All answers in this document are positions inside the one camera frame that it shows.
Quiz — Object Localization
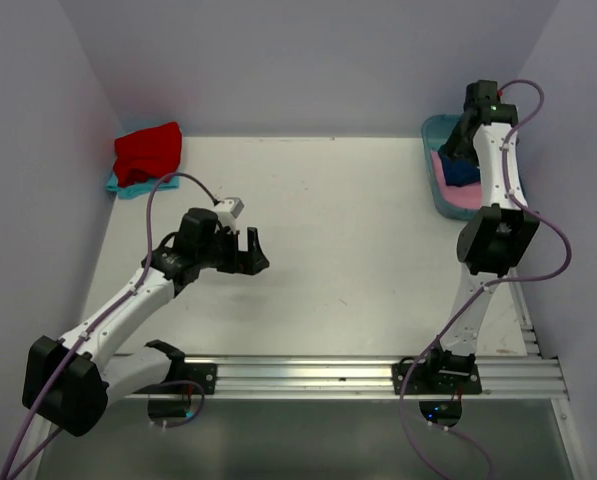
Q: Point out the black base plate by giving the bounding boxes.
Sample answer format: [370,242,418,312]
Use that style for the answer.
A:
[404,355,483,395]
[183,362,218,395]

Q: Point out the red folded t-shirt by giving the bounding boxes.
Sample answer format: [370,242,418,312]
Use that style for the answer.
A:
[113,122,183,188]

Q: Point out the pink t-shirt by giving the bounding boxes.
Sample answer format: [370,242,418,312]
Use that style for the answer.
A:
[429,149,482,215]

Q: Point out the aluminium mounting rail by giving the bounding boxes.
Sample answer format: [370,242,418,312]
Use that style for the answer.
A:
[40,294,572,401]

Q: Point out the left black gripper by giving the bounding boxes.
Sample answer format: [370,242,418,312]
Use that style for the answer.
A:
[196,224,268,275]

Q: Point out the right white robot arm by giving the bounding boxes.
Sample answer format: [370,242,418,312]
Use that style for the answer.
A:
[405,80,539,395]

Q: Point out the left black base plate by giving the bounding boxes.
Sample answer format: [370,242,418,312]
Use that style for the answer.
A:
[183,362,218,395]

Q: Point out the teal plastic basket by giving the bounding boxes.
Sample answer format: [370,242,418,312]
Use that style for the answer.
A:
[421,114,482,222]

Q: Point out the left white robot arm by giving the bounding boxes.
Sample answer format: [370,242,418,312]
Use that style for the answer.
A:
[22,197,269,436]

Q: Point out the navy blue t-shirt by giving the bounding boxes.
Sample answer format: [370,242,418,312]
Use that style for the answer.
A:
[439,153,480,188]

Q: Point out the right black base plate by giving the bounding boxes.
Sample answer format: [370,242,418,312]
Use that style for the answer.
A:
[404,355,483,395]

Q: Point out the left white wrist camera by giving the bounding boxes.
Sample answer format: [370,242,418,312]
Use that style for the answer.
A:
[213,197,244,234]

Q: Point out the teal folded t-shirt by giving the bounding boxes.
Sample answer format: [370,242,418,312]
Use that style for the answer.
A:
[106,172,180,200]

